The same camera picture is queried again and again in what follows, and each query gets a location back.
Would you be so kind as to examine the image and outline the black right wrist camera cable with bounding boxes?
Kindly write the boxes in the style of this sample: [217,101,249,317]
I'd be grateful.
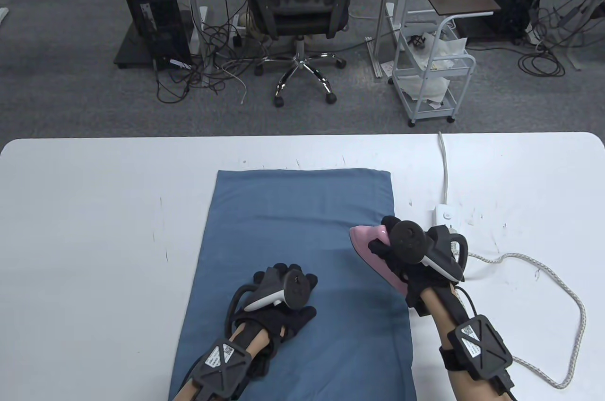
[456,285,517,401]

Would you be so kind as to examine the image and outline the thin white loose cable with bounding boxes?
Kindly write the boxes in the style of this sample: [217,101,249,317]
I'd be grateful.
[221,61,248,104]

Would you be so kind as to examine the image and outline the black white right hand controller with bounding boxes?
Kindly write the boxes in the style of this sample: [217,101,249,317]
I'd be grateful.
[389,221,469,283]

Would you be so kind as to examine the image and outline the white power strip cord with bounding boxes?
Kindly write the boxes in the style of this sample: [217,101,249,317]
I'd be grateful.
[438,132,449,207]

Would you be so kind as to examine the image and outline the white paper bag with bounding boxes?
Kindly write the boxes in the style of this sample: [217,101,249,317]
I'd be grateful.
[406,35,468,105]

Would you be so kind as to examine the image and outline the blue pillowcase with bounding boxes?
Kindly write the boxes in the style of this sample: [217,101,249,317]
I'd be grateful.
[168,169,417,401]

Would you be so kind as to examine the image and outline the tangle of black cables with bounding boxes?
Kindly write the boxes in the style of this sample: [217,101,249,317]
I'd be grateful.
[154,18,265,104]

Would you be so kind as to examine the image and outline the white desk leg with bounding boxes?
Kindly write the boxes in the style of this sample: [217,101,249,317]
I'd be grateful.
[182,0,211,85]

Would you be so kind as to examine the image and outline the white braided iron cord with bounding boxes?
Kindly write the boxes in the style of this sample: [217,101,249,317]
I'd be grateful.
[449,231,587,390]

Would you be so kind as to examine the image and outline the coil of black cables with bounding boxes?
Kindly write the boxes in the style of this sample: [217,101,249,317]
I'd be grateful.
[518,40,567,78]

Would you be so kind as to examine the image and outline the white table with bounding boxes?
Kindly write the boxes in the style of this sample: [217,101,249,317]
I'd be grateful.
[0,132,605,401]

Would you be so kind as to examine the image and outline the black white hand controller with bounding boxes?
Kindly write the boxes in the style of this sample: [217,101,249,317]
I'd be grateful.
[389,221,469,283]
[228,266,315,326]

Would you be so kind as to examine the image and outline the person's left forearm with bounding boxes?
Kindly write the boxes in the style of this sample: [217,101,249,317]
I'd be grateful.
[170,321,272,401]

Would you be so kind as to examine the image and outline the pink electric iron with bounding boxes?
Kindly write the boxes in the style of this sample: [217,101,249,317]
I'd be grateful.
[349,225,409,297]

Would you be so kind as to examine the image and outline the white floor power strip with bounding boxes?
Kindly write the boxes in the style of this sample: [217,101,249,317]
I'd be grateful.
[231,14,247,47]

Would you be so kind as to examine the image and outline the person's right forearm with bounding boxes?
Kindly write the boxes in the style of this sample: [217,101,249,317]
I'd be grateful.
[418,285,501,401]

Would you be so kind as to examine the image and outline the person's right hand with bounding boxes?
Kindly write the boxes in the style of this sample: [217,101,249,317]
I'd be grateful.
[369,216,457,316]

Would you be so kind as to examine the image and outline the person's left hand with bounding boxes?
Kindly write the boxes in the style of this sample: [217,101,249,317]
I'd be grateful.
[232,263,318,378]

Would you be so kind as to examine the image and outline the black white left hand controller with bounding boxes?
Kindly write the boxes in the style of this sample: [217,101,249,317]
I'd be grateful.
[228,266,315,326]

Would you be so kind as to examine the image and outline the white rolling cart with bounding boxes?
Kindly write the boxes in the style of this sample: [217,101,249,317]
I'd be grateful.
[388,16,475,127]

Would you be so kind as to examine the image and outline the grey desk leg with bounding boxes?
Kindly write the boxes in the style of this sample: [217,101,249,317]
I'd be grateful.
[553,0,605,72]

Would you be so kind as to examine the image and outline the black desk base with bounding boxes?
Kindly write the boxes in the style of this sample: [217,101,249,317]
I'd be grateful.
[108,0,157,70]

